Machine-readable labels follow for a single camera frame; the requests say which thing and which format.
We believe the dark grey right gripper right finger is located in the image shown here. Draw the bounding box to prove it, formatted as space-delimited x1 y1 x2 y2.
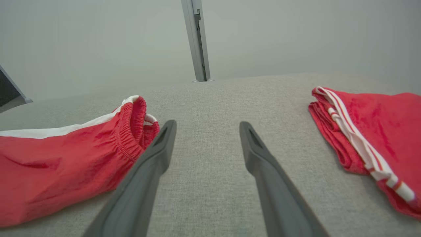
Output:
239 121 330 237

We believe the grey partition post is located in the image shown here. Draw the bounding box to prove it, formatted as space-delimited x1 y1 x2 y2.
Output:
181 0 215 83

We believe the red shorts thin striped trim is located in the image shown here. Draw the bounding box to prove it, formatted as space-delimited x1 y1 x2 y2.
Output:
308 86 421 220

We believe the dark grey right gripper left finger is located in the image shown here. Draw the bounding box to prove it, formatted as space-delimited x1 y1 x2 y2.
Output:
82 119 178 237

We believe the red shorts broad white band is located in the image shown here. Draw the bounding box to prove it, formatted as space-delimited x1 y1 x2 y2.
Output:
0 95 161 228

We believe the dark panel grey frame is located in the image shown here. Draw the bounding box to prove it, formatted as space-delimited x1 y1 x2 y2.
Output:
0 64 33 113

